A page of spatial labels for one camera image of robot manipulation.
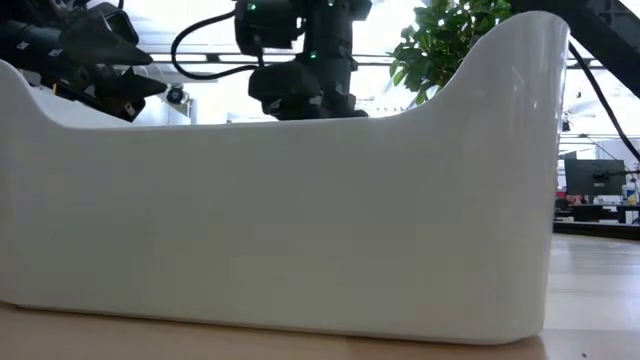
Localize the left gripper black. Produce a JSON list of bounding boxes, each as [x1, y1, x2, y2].
[[29, 27, 169, 124]]

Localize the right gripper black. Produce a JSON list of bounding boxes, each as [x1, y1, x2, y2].
[[318, 56, 372, 121]]

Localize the white plastic basket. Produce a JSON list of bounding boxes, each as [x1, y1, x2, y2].
[[0, 10, 571, 346]]

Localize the green leafy plant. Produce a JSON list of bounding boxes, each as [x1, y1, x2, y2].
[[387, 0, 516, 106]]

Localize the black computer monitor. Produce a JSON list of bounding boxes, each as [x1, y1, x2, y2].
[[564, 158, 627, 197]]

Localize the dark office desk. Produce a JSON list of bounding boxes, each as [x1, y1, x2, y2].
[[552, 199, 640, 241]]

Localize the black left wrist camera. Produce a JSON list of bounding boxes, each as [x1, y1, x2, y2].
[[87, 2, 141, 46]]

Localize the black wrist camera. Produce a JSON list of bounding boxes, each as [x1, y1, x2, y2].
[[87, 2, 141, 46], [248, 61, 324, 121]]

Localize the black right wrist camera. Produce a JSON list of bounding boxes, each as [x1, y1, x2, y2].
[[248, 61, 324, 121]]

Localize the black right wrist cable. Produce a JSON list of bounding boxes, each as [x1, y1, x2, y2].
[[170, 9, 261, 81]]

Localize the black aluminium frame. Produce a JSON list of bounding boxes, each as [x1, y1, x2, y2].
[[504, 0, 640, 99]]

